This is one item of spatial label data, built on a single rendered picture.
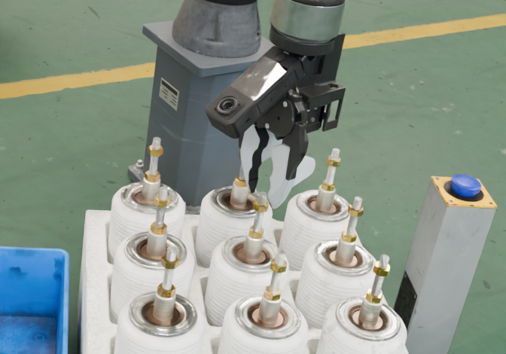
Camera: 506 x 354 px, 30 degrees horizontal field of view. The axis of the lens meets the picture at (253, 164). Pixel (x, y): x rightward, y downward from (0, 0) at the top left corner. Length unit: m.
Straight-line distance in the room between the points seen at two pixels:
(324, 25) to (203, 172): 0.68
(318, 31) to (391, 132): 1.13
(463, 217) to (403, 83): 1.15
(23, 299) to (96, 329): 0.29
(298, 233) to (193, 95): 0.39
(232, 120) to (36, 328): 0.54
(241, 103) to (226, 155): 0.65
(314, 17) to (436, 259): 0.44
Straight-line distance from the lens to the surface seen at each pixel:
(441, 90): 2.39
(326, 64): 1.06
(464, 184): 1.27
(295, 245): 1.28
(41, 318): 1.42
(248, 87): 1.01
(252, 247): 1.14
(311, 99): 1.04
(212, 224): 1.23
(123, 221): 1.22
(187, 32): 1.56
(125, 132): 1.92
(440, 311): 1.35
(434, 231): 1.28
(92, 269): 1.22
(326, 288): 1.17
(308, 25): 0.99
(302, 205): 1.27
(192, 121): 1.59
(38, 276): 1.38
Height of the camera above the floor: 0.91
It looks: 29 degrees down
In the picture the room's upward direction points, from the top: 10 degrees clockwise
